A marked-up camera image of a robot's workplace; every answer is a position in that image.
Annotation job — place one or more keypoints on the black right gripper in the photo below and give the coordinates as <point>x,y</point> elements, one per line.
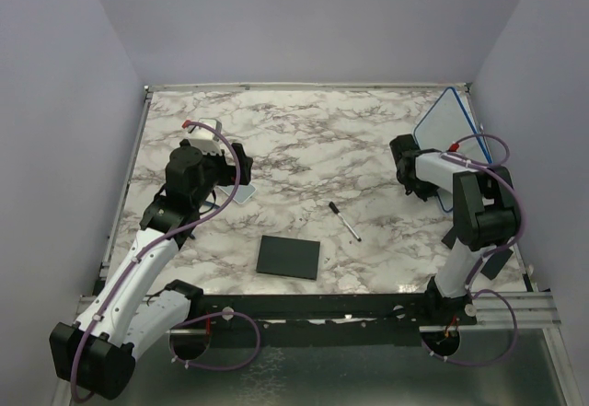
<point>424,193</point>

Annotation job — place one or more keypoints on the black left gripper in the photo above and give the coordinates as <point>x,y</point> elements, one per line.
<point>229,170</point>

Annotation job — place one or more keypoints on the blue-framed whiteboard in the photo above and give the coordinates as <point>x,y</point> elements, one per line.
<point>449,119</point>

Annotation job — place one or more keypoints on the white black whiteboard marker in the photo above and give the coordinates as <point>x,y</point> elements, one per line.
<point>333,207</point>

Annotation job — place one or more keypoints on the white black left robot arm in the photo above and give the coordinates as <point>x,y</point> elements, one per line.
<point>98,352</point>

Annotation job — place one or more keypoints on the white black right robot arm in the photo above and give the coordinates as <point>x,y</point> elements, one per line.
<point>487,215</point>

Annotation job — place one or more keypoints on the small white-framed grey tablet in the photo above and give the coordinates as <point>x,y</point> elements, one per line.
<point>243,193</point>

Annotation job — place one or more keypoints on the black rectangular eraser pad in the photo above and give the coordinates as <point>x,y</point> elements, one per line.
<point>288,257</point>

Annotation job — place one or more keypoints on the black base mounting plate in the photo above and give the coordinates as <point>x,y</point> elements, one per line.
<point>193,320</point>

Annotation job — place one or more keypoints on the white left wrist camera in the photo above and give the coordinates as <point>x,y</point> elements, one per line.
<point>202,136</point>

